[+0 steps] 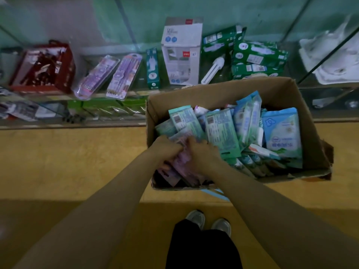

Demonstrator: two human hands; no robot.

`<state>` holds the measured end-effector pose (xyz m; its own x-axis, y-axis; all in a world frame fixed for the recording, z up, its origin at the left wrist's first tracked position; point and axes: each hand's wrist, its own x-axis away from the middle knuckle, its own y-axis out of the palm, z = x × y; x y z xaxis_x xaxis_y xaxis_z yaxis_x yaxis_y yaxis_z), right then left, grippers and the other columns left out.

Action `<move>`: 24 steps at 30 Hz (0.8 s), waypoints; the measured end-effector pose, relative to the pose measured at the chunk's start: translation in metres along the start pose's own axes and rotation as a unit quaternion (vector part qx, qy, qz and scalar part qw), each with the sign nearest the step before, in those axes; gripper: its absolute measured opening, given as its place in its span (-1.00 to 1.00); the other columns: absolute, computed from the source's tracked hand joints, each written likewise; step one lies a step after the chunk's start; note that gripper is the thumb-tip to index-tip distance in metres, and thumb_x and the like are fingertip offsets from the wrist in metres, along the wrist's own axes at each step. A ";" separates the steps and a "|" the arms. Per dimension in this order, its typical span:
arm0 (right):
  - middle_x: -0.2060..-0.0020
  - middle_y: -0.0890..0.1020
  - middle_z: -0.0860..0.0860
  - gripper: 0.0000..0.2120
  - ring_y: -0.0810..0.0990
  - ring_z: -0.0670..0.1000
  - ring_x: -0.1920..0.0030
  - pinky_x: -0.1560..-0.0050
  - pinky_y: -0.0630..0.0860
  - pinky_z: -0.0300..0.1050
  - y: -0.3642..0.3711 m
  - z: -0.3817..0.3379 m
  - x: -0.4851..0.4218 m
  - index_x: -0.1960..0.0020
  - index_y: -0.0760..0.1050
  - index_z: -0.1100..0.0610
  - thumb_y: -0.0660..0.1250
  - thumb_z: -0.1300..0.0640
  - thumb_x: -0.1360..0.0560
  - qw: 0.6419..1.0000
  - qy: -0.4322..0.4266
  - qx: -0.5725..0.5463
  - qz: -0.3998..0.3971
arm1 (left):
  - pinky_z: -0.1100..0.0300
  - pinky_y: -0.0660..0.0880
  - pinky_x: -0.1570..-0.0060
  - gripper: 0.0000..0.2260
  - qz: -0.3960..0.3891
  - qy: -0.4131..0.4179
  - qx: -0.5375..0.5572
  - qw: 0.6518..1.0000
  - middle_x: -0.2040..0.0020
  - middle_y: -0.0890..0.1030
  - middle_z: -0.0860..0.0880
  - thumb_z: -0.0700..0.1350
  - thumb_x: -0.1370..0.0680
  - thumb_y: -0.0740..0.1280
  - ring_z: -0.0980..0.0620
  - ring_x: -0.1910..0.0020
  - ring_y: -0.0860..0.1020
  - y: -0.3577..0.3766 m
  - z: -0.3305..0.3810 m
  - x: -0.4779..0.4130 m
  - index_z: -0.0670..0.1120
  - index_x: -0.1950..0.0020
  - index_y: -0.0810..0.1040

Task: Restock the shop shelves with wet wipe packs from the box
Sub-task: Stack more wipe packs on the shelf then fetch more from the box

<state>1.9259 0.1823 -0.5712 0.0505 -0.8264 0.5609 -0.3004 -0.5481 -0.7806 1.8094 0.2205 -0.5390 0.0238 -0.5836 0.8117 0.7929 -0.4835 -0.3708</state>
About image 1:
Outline person's right hand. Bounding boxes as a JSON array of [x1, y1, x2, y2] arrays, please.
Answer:
[[185, 136, 225, 177]]

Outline person's left hand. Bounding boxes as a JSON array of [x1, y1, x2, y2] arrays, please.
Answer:
[[150, 136, 183, 166]]

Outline pink wipe packets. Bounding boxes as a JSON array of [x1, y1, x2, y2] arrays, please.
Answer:
[[168, 151, 204, 187]]

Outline pile of packets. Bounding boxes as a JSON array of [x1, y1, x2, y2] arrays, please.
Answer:
[[154, 90, 304, 187]]

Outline brown cardboard box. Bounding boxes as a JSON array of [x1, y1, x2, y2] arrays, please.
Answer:
[[146, 77, 334, 191]]

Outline person's left forearm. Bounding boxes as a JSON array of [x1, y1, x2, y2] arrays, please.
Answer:
[[14, 148, 169, 269]]

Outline person's right forearm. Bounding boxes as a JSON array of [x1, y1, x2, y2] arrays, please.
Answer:
[[208, 160, 359, 269]]

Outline person's black white shoe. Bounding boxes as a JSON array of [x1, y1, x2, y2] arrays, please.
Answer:
[[185, 210, 206, 229], [211, 217, 232, 236]]

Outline slim green white box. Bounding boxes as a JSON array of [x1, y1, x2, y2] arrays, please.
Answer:
[[146, 47, 162, 90]]

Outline person's black trousers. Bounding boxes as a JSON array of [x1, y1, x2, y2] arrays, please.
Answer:
[[165, 218, 243, 269]]

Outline white printed box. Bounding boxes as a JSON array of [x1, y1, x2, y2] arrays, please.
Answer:
[[161, 18, 204, 86]]

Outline red packaged gift box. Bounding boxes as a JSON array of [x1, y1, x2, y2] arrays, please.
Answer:
[[8, 41, 76, 94]]

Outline blue plastic stool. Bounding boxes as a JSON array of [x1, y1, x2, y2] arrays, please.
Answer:
[[201, 188, 232, 203]]

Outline white tube lamp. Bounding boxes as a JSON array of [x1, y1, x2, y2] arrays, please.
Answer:
[[201, 56, 226, 86]]

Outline clear wrapped purple items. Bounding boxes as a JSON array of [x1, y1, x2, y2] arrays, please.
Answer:
[[73, 53, 144, 101]]

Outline green bulb boxes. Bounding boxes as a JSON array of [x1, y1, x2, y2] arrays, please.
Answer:
[[202, 25, 289, 81]]

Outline white ceramic tea set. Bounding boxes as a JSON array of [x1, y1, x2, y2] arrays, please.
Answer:
[[298, 16, 359, 84]]

